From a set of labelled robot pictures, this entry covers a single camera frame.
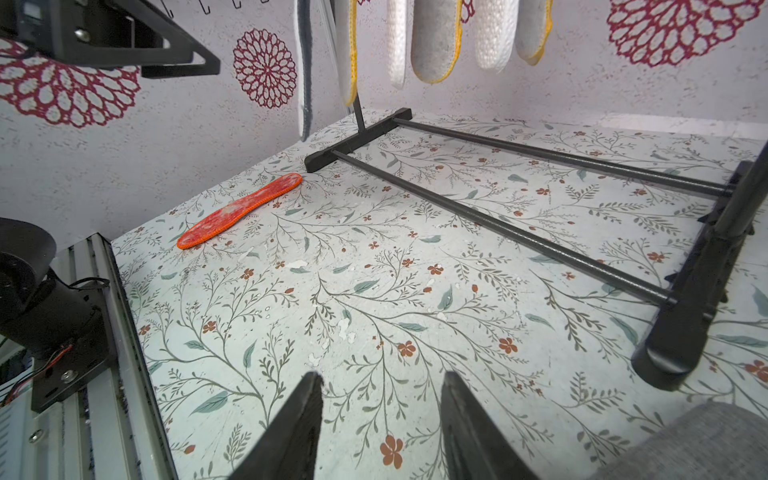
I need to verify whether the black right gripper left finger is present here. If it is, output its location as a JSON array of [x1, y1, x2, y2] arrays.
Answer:
[[229, 371, 323, 480]]

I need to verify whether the grey felt roll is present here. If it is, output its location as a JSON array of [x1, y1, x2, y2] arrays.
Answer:
[[592, 402, 767, 479]]

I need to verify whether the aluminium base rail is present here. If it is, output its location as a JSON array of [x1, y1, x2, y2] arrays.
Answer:
[[1, 233, 178, 479]]

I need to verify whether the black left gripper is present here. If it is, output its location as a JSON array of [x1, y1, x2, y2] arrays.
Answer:
[[1, 1, 221, 78]]

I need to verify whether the black metal clothes rack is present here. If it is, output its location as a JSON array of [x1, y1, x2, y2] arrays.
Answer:
[[304, 108, 767, 391]]

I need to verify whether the white dotted foam insole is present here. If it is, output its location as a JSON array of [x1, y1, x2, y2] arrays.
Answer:
[[387, 0, 409, 90]]

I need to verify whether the yellow-edged grey felt insole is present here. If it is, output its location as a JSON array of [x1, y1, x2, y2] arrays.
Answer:
[[411, 0, 462, 84]]

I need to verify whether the dark grey felt insole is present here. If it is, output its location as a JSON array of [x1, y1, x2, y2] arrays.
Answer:
[[294, 0, 313, 142]]

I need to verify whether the orange yellow insole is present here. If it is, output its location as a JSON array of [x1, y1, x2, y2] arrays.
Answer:
[[332, 0, 358, 107]]

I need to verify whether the red translucent gel insole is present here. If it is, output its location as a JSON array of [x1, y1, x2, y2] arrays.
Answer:
[[176, 173, 303, 250]]

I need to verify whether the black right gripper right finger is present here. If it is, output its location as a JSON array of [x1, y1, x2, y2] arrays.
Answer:
[[440, 371, 537, 479]]

